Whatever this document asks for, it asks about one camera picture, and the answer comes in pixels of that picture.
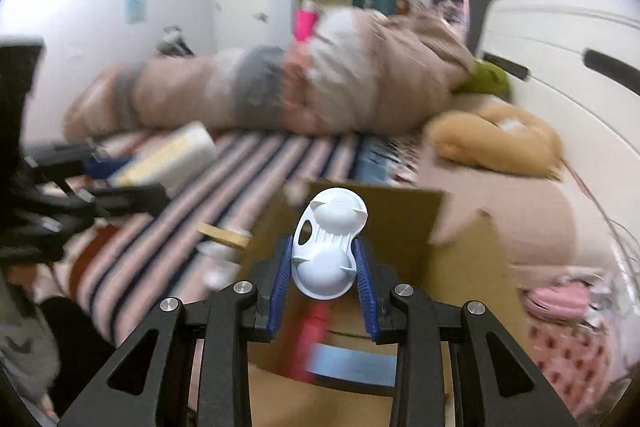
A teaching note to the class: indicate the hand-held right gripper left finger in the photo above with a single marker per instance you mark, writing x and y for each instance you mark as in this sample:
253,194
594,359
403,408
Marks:
281,287

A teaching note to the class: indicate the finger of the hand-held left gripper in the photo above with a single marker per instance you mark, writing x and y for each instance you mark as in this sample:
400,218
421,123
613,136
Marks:
131,199
107,167

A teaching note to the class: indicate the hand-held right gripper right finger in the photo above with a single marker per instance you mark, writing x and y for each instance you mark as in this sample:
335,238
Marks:
363,289

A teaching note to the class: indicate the white plastic double-dome holder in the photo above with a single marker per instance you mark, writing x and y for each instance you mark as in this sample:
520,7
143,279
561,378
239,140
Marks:
327,252

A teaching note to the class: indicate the white and yellow carton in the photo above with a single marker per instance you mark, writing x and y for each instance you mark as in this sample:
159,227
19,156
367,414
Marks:
167,157

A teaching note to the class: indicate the brown cardboard box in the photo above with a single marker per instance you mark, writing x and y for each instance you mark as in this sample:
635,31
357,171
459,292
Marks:
400,227

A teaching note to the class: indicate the red bottle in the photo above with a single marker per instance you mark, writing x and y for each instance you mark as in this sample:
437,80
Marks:
314,332

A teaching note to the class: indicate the light blue flat packet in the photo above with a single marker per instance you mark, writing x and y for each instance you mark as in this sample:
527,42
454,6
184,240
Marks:
352,364

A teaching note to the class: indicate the small wooden piece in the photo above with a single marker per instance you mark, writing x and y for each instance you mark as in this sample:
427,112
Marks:
225,234

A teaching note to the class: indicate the striped bed sheet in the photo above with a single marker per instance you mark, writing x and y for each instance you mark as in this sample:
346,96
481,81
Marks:
260,167

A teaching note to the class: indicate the grey clothing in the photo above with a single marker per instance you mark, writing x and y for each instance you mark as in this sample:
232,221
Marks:
22,342

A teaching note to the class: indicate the rolled beige and grey quilt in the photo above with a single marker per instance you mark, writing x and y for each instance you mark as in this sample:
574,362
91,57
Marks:
280,82

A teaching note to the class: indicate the pink pouch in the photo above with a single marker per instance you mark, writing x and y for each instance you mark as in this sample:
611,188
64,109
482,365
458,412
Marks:
555,299

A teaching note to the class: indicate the beige pillow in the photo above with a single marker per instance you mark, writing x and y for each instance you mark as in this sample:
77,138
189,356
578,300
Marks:
545,227

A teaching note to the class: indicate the brown plush toy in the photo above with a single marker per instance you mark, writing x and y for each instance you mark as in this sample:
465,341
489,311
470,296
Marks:
500,137

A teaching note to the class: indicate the pink patterned blanket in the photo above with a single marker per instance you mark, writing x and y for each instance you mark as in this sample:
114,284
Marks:
575,357

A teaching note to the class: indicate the green plush toy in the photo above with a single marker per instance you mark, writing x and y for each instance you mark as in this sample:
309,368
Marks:
485,79

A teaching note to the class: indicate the pink bottle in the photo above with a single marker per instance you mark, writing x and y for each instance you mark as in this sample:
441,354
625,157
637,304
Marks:
305,23

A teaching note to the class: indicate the white headboard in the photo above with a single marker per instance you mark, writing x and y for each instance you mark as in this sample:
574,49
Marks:
565,77

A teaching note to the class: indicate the black object by wall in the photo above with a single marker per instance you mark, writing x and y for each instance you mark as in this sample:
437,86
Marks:
172,42

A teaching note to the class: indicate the light blue wall poster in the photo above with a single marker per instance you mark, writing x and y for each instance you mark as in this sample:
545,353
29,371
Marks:
134,5

